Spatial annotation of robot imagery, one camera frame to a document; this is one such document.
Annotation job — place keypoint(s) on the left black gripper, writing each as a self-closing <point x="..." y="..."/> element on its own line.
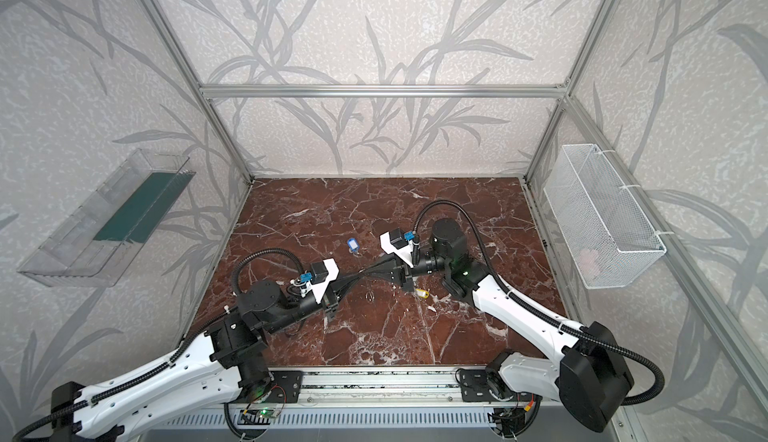
<point x="335" y="289"/>

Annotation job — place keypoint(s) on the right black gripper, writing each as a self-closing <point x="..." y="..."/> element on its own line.
<point x="402" y="265"/>

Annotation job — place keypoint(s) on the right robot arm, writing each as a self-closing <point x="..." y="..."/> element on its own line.
<point x="574" y="367"/>

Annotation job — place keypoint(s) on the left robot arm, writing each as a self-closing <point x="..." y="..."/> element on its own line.
<point x="221" y="364"/>

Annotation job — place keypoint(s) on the small circuit board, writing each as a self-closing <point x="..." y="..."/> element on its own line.
<point x="263" y="416"/>

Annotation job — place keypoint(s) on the pink object in basket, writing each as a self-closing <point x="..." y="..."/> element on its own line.
<point x="588" y="261"/>

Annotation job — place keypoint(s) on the green felt pad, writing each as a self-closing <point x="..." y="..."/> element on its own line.
<point x="144" y="210"/>

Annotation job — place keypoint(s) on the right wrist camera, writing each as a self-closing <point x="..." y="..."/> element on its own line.
<point x="400" y="244"/>

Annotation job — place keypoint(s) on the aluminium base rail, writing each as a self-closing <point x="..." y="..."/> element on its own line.
<point x="394" y="386"/>

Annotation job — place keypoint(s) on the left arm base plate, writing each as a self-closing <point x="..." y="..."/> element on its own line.
<point x="284" y="388"/>

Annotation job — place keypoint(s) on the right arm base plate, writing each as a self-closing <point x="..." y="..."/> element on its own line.
<point x="473" y="385"/>

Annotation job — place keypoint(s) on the white wire mesh basket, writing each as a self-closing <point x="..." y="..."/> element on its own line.
<point x="596" y="209"/>

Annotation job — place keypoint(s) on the clear plastic wall bin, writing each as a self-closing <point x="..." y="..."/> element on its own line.
<point x="97" y="243"/>

